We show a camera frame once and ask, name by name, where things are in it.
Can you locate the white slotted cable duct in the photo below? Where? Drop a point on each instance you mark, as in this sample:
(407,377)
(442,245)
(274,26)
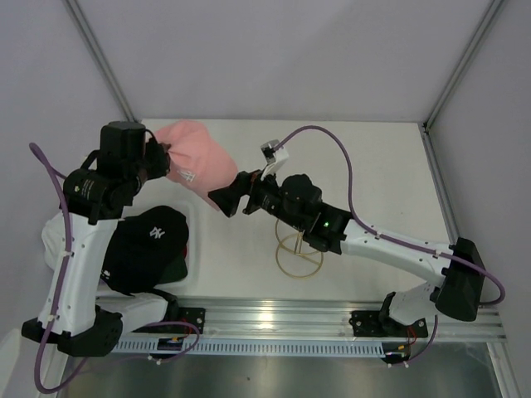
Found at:
(215,346)

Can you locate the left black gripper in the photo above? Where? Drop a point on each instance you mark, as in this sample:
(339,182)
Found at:
(160,157)

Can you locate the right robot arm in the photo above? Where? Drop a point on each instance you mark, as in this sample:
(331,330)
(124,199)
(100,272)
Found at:
(451,287)

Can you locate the aluminium mounting rail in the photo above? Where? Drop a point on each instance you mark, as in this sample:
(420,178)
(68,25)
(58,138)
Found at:
(319,320)

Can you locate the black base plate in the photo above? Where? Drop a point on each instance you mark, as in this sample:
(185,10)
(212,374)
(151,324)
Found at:
(370,323)
(194,316)

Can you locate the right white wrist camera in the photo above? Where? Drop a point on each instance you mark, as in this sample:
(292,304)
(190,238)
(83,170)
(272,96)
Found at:
(275,156)

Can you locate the aluminium frame post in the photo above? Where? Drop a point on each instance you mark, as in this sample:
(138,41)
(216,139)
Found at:
(99,58)
(472,47)

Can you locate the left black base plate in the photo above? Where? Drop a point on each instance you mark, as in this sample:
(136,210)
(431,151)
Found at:
(194,316)

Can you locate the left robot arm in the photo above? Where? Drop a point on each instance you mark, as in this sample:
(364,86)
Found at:
(76,317)

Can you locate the left aluminium frame post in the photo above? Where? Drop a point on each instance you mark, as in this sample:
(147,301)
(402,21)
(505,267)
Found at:
(99,58)

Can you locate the white plastic basket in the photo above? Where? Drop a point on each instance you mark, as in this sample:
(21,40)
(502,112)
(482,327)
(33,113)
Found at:
(192,258)

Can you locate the dark green baseball cap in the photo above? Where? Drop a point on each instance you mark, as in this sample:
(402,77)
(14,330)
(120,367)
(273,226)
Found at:
(175,271)

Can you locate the right aluminium frame post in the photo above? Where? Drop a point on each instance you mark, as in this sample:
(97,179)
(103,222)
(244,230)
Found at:
(472,47)

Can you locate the white baseball cap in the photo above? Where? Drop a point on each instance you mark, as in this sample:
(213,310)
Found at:
(53,237)

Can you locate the pink baseball cap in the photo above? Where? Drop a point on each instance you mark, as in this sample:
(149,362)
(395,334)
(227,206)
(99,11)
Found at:
(197,161)

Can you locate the black baseball cap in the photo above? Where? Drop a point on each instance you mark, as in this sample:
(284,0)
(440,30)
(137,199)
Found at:
(141,247)

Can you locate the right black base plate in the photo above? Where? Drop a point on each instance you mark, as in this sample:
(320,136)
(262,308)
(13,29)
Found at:
(370,323)

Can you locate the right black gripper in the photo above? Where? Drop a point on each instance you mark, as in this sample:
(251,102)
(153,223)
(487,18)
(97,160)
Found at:
(228,198)

